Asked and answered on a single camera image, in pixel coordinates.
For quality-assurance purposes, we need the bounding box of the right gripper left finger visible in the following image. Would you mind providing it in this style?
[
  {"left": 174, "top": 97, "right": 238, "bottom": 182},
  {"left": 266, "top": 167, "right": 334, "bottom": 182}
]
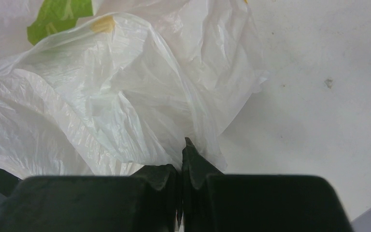
[{"left": 0, "top": 165, "right": 179, "bottom": 232}]

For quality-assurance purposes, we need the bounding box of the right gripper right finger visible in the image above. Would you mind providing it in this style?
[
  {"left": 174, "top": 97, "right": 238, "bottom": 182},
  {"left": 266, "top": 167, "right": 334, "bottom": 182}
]
[{"left": 182, "top": 138, "right": 353, "bottom": 232}]

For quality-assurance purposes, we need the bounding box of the white plastic grocery bag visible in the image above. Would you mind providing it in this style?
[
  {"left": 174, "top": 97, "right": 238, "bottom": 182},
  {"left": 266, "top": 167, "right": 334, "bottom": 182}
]
[{"left": 0, "top": 0, "right": 268, "bottom": 178}]

